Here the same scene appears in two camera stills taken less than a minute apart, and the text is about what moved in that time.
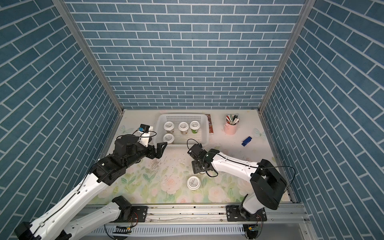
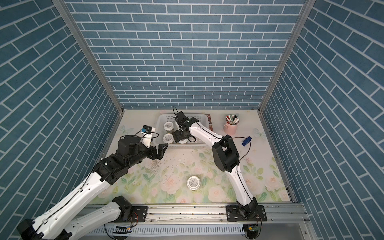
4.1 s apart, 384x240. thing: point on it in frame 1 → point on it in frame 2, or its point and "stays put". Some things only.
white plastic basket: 176,129 stays put
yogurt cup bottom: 193,183 stays put
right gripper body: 197,166 → 179,135
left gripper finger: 160,148 stays put
